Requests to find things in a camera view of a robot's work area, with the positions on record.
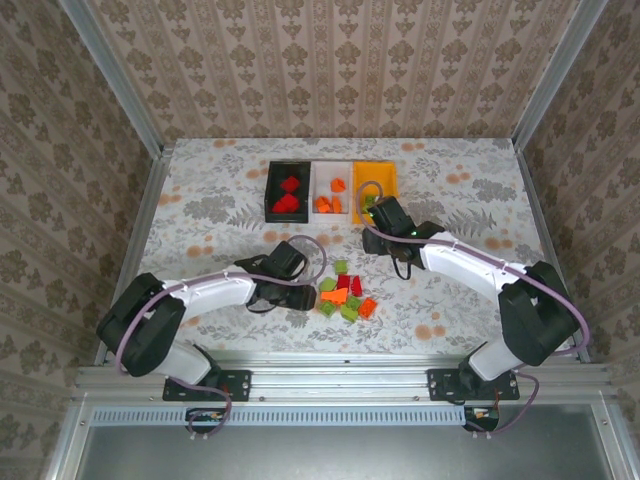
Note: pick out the white translucent plastic bin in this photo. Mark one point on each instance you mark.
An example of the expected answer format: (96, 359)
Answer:
(325, 175)

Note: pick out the aluminium corner post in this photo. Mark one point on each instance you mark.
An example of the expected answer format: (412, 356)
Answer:
(557, 75)
(116, 75)

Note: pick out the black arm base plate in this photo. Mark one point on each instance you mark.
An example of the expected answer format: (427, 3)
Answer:
(442, 385)
(235, 385)

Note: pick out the wide orange lego brick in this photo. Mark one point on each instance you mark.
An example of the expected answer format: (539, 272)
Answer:
(334, 297)

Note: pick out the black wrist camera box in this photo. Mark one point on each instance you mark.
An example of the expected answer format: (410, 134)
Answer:
(391, 215)
(287, 260)

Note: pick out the floral patterned tablecloth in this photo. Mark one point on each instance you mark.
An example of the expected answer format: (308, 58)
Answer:
(225, 200)

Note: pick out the yellow plastic bin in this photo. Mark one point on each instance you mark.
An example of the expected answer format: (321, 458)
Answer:
(375, 172)

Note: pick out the aluminium front frame rail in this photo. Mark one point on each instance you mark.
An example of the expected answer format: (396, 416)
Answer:
(340, 380)

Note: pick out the green lego brick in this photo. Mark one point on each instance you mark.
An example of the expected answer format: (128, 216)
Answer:
(349, 314)
(328, 309)
(369, 202)
(327, 285)
(341, 266)
(354, 302)

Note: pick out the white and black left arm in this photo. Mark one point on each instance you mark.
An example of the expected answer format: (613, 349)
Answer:
(215, 292)

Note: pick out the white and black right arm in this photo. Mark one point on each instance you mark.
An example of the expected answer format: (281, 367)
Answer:
(460, 265)

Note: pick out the small black connector box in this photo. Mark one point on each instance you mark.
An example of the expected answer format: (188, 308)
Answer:
(205, 417)
(480, 417)

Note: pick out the aluminium table side rail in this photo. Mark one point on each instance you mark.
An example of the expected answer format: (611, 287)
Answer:
(149, 210)
(536, 200)

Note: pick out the grey metal sheet panel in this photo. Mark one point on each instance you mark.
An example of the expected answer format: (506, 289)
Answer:
(350, 455)

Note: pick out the red lego brick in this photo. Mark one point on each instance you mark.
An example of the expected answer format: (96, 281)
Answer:
(356, 286)
(277, 207)
(343, 281)
(289, 184)
(291, 203)

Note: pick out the black plastic bin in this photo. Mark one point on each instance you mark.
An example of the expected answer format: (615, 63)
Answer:
(272, 172)

